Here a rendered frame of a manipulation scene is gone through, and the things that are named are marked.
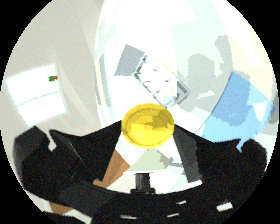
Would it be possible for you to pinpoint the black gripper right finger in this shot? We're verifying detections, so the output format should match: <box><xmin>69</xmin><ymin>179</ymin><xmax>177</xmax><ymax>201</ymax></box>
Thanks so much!
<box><xmin>172</xmin><ymin>124</ymin><xmax>241</xmax><ymax>183</ymax></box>

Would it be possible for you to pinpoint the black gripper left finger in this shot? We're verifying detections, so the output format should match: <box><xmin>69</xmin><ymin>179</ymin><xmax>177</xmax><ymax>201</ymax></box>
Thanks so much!
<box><xmin>49</xmin><ymin>119</ymin><xmax>122</xmax><ymax>182</ymax></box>

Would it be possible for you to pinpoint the yellow plate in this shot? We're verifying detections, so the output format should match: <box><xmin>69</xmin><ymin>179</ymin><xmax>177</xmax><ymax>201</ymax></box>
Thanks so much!
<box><xmin>121</xmin><ymin>103</ymin><xmax>175</xmax><ymax>149</ymax></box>

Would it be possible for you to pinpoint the grey dish rack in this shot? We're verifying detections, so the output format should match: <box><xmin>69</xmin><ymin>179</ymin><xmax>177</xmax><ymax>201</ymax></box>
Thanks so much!
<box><xmin>112</xmin><ymin>43</ymin><xmax>191</xmax><ymax>111</ymax></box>

